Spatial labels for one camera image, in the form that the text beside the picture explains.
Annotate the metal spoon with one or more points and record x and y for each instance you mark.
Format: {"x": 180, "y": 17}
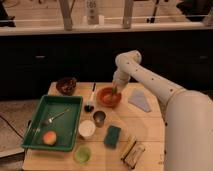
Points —
{"x": 52, "y": 118}

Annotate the green plastic tray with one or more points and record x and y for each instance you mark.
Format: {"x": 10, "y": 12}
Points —
{"x": 65, "y": 126}

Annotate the small metal cup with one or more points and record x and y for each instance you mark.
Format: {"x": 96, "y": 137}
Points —
{"x": 99, "y": 118}

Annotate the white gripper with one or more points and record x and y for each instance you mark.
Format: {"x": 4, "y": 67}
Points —
{"x": 120, "y": 79}

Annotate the red bowl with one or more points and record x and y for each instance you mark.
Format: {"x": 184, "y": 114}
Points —
{"x": 106, "y": 98}

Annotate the peach fruit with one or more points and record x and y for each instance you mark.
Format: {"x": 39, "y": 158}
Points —
{"x": 49, "y": 138}

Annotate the green cup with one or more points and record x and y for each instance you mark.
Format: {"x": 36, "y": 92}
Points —
{"x": 82, "y": 154}

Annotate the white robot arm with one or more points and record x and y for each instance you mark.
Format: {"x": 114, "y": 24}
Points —
{"x": 189, "y": 115}

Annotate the green sponge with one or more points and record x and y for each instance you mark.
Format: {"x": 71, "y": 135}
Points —
{"x": 112, "y": 136}

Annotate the dark brown bowl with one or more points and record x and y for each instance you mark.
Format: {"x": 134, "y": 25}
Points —
{"x": 66, "y": 86}

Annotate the white cup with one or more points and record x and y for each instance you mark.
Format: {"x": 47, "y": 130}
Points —
{"x": 87, "y": 129}

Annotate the grey cloth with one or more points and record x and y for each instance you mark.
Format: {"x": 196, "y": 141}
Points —
{"x": 138, "y": 99}

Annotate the green pepper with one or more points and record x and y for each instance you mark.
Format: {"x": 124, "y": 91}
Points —
{"x": 114, "y": 90}

